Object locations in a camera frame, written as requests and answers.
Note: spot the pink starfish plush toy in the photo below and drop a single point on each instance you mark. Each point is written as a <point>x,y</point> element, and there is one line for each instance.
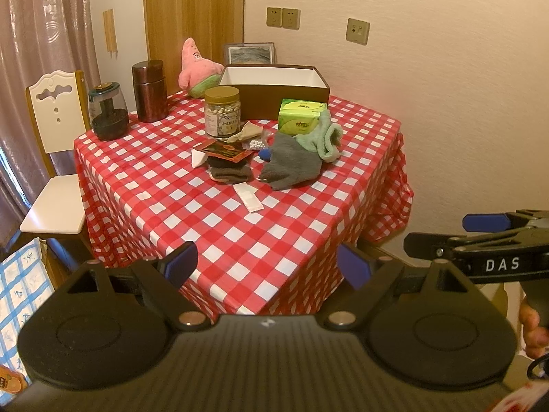
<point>198,74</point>

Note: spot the white sock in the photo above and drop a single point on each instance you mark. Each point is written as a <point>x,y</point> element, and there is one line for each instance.
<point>199,158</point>

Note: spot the beige sock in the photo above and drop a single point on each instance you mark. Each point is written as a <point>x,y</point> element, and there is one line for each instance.
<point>248,131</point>

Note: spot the person's right hand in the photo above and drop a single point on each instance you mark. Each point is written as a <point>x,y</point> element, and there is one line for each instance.
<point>536,338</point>

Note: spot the brown metal canister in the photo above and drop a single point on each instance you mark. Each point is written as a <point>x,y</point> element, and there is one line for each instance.
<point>149,86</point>

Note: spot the single wall socket plate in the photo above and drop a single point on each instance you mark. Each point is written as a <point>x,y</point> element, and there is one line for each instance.
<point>357,31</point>

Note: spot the brown cardboard box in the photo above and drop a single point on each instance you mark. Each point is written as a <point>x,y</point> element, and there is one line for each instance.
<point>263,87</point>

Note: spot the cotton swab bag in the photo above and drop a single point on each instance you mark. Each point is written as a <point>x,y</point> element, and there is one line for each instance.
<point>259,142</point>

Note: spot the framed picture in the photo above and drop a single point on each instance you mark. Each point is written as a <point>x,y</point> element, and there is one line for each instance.
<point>250,53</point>

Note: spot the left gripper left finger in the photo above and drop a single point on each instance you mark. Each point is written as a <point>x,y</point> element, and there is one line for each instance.
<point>159,282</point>

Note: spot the double wall socket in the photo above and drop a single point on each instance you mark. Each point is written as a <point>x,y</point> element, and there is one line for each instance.
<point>283,18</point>

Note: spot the wooden door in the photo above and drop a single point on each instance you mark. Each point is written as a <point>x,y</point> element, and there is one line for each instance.
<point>211,23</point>

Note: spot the striped knit sock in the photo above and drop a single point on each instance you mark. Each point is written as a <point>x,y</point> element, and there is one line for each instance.
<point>229,172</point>

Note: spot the red white checkered tablecloth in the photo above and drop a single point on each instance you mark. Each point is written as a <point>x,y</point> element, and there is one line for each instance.
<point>142,197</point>

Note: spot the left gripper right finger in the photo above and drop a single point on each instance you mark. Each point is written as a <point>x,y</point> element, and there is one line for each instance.
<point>375,280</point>

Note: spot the white wooden chair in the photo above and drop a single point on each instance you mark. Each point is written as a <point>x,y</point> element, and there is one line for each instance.
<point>57,106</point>

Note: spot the glass jar dark lid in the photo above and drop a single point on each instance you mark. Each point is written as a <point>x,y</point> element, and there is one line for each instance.
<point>108,111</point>

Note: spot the blue white patterned cloth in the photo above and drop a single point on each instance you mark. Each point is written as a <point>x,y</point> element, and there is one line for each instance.
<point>25,286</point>

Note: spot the grey towel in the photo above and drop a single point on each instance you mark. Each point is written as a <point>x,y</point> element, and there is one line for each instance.
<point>290,164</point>

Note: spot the cashew jar gold lid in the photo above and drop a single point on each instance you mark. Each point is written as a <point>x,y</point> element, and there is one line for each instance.
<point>222,111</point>

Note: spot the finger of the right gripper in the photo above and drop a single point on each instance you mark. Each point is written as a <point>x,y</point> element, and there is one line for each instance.
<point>486,222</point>
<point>428,246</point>

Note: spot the green tissue pack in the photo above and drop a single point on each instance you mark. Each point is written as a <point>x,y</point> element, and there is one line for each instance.
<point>299,117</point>

